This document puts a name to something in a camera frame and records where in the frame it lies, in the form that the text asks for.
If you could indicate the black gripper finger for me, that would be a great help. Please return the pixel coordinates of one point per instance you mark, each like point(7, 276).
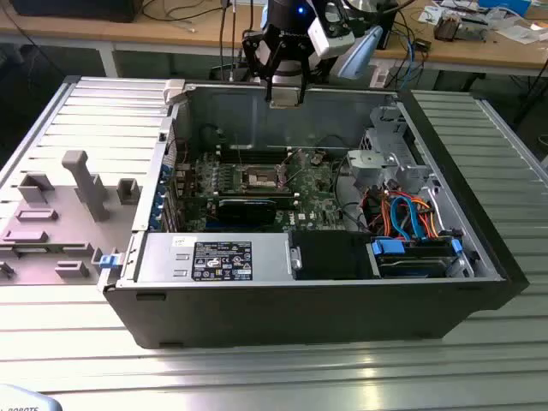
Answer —
point(249, 55)
point(309, 64)

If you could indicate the silver CPU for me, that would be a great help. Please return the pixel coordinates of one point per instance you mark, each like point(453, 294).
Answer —
point(283, 99)

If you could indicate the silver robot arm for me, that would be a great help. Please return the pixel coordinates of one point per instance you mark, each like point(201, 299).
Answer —
point(359, 51)

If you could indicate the RAM slot with white latches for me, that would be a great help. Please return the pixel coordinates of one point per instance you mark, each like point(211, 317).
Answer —
point(257, 150)
point(257, 156)

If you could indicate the CPU socket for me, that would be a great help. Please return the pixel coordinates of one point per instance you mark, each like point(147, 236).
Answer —
point(257, 177)

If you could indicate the copper CPU cooler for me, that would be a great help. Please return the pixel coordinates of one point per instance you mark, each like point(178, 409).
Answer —
point(447, 27)

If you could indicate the black plastic bay cover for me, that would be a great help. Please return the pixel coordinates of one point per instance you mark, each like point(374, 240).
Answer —
point(329, 257)

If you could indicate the gray case latch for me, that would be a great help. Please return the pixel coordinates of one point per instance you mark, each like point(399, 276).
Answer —
point(175, 90)

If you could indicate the black upright box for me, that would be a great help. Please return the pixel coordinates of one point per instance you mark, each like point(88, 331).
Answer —
point(389, 21)

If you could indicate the round coin battery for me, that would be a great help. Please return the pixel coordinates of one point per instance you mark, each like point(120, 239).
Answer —
point(317, 158)

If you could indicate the small black box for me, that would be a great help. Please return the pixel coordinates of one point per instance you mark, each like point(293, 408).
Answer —
point(423, 44)

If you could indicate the silver metal drive cage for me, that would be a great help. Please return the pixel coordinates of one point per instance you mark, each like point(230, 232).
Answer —
point(385, 162)

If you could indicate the green motherboard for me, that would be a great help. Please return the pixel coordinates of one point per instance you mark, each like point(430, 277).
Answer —
point(317, 201)

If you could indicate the black graphics card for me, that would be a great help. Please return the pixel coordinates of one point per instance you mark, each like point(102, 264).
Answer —
point(246, 212)

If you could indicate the black computer box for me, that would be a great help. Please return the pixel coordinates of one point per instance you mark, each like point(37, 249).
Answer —
point(73, 8)

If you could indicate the wooden desk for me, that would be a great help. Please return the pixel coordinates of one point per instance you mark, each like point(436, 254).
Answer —
point(64, 32)

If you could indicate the blue cardboard box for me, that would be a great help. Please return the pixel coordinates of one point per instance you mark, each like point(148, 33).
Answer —
point(509, 4)

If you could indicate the white plastic bag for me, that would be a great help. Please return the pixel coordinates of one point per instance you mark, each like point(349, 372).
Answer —
point(520, 34)

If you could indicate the silver power supply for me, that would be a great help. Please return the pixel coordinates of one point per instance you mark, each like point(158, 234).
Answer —
point(162, 261)

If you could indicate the hard disk in blue carrier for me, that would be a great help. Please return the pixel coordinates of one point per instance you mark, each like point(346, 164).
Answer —
point(411, 267)

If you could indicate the black PC case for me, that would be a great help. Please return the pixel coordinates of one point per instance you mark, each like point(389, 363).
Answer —
point(299, 312)

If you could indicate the blue case latch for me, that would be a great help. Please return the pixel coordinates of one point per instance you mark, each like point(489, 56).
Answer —
point(109, 261)

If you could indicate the gray parts rack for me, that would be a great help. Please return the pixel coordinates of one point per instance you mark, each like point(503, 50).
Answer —
point(64, 222)

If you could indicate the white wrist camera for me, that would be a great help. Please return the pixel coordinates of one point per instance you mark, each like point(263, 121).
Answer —
point(329, 40)

